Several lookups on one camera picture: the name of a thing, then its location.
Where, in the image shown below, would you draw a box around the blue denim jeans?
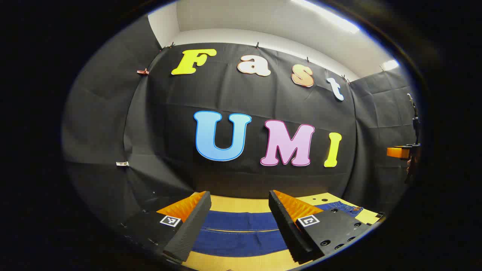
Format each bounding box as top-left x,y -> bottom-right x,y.
191,201 -> 364,258

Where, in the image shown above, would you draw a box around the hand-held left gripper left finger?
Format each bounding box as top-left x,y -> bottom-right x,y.
120,191 -> 212,263

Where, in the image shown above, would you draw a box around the black backdrop cloth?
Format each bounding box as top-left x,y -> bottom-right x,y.
62,15 -> 421,234

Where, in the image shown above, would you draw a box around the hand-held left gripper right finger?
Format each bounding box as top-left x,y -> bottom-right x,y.
268,190 -> 378,264

